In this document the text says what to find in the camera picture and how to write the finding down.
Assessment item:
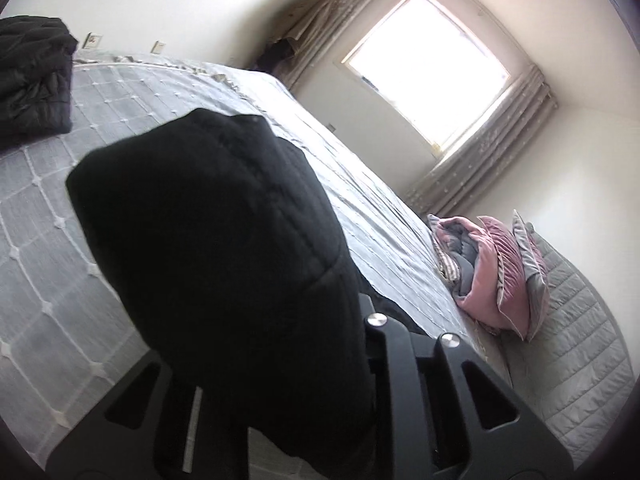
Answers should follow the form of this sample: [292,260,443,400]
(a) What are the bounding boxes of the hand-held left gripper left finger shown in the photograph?
[45,350,251,480]

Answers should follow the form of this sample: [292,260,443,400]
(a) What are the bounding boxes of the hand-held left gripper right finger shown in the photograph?
[359,294,577,480]

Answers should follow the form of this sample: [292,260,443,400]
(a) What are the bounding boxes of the black long coat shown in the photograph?
[66,107,418,480]

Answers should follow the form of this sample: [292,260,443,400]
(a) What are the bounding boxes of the hanging brown clothes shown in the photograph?
[252,0,333,73]

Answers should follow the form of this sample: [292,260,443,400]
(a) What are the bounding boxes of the pink velvet pillow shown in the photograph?
[456,216,532,342]

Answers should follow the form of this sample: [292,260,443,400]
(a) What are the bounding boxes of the folded pink grey quilt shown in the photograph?
[426,214,490,307]

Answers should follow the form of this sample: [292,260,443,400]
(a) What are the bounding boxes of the grey padded headboard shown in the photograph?
[497,227,640,473]

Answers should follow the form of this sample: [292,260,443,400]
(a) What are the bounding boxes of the grey satin pillow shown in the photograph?
[510,209,552,342]

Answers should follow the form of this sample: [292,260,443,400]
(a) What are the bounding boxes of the bed with grey bedspread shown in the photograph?
[0,50,513,468]

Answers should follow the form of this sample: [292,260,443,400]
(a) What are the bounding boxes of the bright window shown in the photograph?
[341,0,512,152]

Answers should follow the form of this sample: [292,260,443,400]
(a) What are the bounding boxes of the black puffer jacket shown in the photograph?
[0,16,80,136]

